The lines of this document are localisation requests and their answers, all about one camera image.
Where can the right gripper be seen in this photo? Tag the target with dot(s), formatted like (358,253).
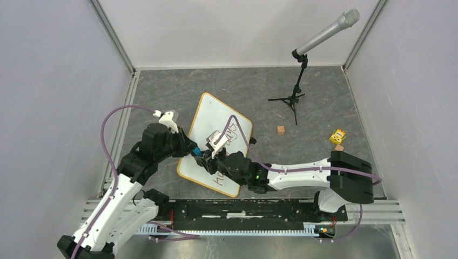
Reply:
(207,162)

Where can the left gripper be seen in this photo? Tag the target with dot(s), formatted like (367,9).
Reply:
(187,144)

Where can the blue whiteboard eraser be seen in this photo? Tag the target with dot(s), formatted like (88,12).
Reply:
(197,152)

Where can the yellow framed whiteboard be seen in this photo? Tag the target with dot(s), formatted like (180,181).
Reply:
(211,115)

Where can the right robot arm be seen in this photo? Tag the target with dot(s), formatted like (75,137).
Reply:
(342,178)

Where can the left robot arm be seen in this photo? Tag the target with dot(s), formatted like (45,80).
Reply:
(106,231)

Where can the yellow toy block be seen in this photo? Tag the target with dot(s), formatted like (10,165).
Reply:
(338,136)

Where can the black microphone tripod stand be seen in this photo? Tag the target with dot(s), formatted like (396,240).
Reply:
(293,99)

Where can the silver microphone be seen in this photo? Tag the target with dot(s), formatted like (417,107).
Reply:
(344,21)

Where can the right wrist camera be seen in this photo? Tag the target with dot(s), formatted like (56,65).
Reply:
(216,142)

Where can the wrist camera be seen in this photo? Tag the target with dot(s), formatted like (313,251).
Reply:
(167,118)
(216,142)

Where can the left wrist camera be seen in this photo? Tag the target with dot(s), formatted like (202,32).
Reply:
(167,118)

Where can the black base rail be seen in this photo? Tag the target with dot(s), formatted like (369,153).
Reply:
(245,214)

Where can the white cable duct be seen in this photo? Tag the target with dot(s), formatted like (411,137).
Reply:
(306,230)

